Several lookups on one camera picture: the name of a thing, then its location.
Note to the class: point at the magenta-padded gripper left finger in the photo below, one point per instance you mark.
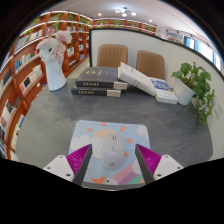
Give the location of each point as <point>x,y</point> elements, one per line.
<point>60,166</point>

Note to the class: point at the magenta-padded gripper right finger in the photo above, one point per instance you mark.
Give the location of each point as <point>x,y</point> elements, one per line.
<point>166,166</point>

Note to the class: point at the white computer mouse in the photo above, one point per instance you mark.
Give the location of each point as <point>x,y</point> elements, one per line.
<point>113,153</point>

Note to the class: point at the sky print mouse pad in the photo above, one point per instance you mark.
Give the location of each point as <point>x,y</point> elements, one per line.
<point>106,128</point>

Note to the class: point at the green plant in white pot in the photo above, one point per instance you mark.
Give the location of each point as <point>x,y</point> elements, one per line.
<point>195,83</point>

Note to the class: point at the white ceramic vase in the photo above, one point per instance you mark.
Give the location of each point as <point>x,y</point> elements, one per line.
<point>55,76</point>

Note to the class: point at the thick white book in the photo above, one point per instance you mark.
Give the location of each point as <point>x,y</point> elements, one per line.
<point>136,78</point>

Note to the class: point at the large orange bookshelf unit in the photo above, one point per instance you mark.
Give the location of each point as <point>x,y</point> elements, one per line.
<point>20,76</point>

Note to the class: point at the tan padded chair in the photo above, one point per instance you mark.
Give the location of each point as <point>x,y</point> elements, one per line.
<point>151,63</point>
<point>112,55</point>

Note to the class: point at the pink and white flowers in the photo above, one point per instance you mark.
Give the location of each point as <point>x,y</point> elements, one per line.
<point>53,46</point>

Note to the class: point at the window with curtains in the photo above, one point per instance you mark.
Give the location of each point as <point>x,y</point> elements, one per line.
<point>203,50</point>

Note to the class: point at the orange shelf unit with plants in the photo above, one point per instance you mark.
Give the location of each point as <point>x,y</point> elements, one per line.
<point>126,24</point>

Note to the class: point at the ceiling light cluster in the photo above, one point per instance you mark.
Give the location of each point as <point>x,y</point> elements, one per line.
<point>124,12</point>

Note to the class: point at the white wall socket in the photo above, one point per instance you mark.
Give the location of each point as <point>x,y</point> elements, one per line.
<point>219,110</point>

